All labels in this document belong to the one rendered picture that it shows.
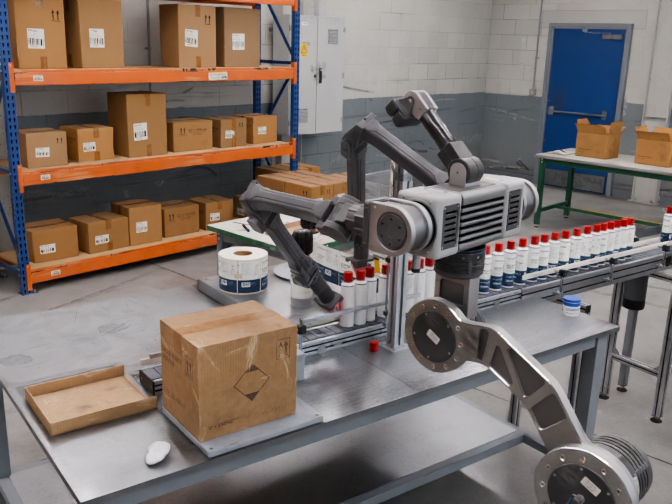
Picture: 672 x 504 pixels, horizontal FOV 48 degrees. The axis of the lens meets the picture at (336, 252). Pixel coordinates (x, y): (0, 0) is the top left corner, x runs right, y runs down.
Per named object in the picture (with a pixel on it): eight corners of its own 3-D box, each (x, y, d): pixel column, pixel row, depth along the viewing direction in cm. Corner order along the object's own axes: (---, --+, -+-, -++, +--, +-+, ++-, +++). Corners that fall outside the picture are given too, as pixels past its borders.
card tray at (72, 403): (124, 375, 239) (123, 364, 238) (157, 408, 219) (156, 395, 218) (25, 399, 222) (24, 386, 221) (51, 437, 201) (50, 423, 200)
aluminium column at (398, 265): (395, 342, 271) (405, 157, 253) (403, 346, 268) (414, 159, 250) (385, 345, 269) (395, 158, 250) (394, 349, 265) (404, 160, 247)
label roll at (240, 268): (262, 296, 301) (262, 261, 297) (213, 293, 302) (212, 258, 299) (271, 280, 320) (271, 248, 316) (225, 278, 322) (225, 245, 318)
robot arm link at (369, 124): (345, 118, 230) (365, 101, 235) (337, 146, 242) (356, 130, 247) (461, 206, 221) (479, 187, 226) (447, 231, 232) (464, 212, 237)
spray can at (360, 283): (361, 320, 278) (363, 267, 272) (368, 325, 273) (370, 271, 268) (349, 322, 276) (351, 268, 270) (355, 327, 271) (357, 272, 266)
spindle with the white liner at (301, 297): (304, 298, 299) (305, 225, 291) (317, 305, 292) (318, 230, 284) (285, 302, 294) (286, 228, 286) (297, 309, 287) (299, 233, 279)
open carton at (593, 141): (566, 155, 780) (570, 119, 770) (589, 152, 811) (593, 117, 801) (602, 160, 751) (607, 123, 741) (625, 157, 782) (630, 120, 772)
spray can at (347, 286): (347, 322, 275) (349, 268, 270) (356, 326, 272) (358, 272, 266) (336, 325, 272) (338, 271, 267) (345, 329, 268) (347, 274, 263)
